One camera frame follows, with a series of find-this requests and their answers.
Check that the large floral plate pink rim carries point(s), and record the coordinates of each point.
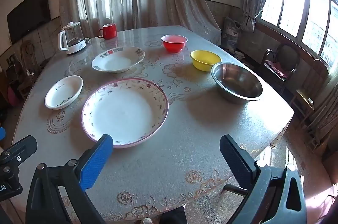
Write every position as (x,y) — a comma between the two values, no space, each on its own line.
(124,113)

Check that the cluttered wooden chair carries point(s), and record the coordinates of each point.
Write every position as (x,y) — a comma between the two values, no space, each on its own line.
(26,62)

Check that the small wooden stool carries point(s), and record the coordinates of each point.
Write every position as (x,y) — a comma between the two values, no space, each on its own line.
(303,102)

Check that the stainless steel bowl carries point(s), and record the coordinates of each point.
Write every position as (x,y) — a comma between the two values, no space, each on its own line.
(235,83)

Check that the dark chair pink cushion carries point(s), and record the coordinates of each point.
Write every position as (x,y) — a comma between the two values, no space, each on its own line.
(280,65)

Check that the red mug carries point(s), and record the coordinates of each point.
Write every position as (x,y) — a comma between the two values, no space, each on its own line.
(108,31)

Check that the small white plate rose print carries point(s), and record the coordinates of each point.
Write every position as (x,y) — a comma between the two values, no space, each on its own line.
(63,93)

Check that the large window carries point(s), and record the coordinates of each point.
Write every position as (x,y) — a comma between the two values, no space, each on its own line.
(295,2)

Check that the yellow plastic bowl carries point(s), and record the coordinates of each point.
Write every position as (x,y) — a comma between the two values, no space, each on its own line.
(204,61)

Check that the small white floor bowl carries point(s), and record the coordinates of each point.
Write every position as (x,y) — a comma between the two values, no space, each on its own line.
(239,55)

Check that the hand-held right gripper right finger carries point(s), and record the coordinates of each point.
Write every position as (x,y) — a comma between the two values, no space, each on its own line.
(235,158)

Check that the white glass electric kettle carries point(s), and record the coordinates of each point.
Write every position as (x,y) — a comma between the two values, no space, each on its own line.
(72,37)

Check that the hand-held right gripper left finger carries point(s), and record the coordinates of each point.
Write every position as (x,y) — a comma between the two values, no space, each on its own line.
(96,160)

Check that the large floral white plate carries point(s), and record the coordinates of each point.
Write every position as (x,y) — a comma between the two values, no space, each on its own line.
(116,61)

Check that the red plastic bowl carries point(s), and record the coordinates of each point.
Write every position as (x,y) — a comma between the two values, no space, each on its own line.
(174,45)

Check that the printed sack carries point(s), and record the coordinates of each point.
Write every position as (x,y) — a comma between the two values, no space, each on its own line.
(231,33)

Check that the dark clothing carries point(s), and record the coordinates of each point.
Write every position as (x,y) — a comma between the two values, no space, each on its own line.
(173,216)

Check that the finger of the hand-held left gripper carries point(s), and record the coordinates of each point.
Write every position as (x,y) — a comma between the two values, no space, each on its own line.
(2,136)
(22,150)

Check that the black wall television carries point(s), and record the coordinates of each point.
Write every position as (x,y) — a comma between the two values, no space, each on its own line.
(27,15)

